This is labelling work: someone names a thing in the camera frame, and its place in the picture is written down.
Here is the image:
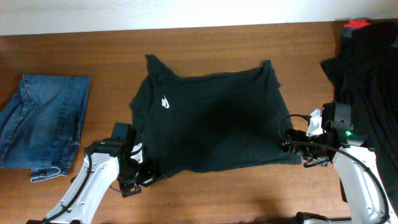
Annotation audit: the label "pile of black clothes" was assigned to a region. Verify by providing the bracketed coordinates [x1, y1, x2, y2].
[320, 21, 397, 208]

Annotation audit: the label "black right camera cable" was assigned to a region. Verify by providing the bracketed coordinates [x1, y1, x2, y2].
[277, 114, 391, 224]

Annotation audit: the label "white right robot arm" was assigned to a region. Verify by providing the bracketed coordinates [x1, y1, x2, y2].
[278, 102, 397, 223]

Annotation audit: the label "black t-shirt with white logo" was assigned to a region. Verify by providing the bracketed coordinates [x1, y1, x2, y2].
[131, 55, 301, 177]

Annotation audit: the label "folded blue denim jeans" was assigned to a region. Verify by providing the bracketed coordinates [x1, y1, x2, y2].
[1, 74, 91, 182]

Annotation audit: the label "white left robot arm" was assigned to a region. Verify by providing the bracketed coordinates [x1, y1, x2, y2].
[27, 123, 165, 224]

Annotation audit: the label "red object at corner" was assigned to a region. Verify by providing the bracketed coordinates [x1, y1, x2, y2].
[343, 20, 371, 29]

